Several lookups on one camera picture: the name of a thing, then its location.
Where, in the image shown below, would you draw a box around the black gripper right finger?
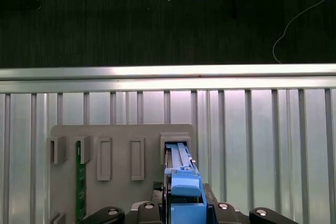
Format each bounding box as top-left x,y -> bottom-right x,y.
201,183 -> 300,224

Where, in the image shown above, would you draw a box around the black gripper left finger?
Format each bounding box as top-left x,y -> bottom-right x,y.
78,180 -> 166,224

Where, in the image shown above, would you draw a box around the hard disk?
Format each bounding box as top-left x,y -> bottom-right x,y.
163,141 -> 211,224

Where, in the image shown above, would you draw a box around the grey parts rack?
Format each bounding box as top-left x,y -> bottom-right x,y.
47,123 -> 199,224

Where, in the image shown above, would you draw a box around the green RAM stick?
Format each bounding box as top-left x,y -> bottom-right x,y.
75,141 -> 87,223

